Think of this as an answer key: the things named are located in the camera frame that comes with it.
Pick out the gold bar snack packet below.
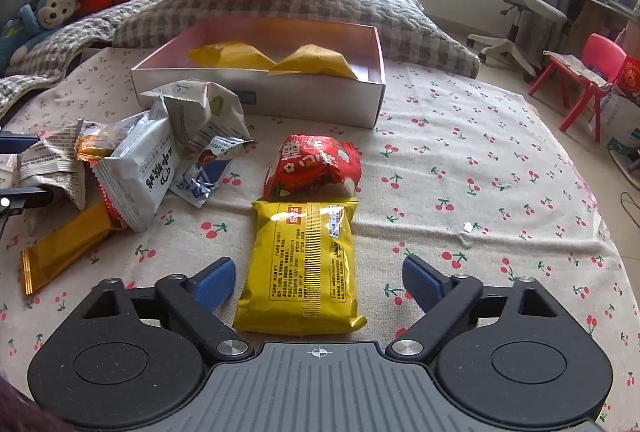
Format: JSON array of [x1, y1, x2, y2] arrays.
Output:
[[20, 199, 126, 296]]

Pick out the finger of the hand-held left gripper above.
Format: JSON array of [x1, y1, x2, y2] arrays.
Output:
[[0, 189, 55, 225], [0, 132, 40, 153]]

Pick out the white cardboard box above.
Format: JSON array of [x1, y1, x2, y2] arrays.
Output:
[[130, 22, 387, 129]]

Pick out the dark maroon cloth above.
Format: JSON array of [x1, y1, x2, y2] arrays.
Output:
[[0, 377, 66, 432]]

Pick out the black floor cable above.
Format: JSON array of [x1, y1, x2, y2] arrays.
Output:
[[620, 191, 640, 225]]

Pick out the grey checked quilted blanket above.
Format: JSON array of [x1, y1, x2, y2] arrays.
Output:
[[0, 0, 176, 117]]

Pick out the blue monkey plush toy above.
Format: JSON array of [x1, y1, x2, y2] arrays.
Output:
[[0, 0, 83, 65]]

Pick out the white snack packet black characters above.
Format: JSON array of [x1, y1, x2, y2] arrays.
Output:
[[94, 111, 173, 233]]

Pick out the clear orange snack packet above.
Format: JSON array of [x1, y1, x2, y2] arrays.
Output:
[[75, 122, 136, 163]]

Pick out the cherry print bed sheet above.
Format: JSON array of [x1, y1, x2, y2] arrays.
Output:
[[0, 46, 640, 432]]

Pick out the red snack packet white flowers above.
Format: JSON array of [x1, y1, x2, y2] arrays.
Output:
[[262, 134, 362, 203]]

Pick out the red plastic chair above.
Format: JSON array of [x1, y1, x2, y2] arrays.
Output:
[[527, 33, 628, 143]]

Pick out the red gift bag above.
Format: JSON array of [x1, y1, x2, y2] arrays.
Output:
[[617, 56, 640, 107]]

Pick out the newspaper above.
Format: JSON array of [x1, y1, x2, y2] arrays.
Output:
[[542, 50, 613, 90]]

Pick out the white snack packet green spot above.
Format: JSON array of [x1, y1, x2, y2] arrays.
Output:
[[140, 79, 256, 153]]

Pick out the large yellow snack packet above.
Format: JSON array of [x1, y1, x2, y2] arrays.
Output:
[[231, 198, 368, 337]]

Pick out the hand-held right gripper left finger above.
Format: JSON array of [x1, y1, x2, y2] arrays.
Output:
[[80, 257, 253, 360]]

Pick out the grey checked pillow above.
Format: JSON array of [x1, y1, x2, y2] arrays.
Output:
[[112, 0, 482, 80]]

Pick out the white cardboard carton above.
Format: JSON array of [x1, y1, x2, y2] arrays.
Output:
[[590, 89, 640, 153]]

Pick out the wooden desk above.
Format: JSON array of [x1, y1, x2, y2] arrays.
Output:
[[570, 0, 640, 57]]

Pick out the small blue white snack packet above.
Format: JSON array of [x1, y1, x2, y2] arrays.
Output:
[[169, 137, 256, 209]]

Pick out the small yellow snack packet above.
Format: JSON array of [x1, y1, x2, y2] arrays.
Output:
[[188, 42, 277, 70], [268, 44, 358, 80]]

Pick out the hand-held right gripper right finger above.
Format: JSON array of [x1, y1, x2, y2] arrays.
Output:
[[387, 254, 563, 359]]

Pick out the newspaper print snack packet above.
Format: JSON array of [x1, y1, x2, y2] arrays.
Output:
[[17, 121, 96, 211]]

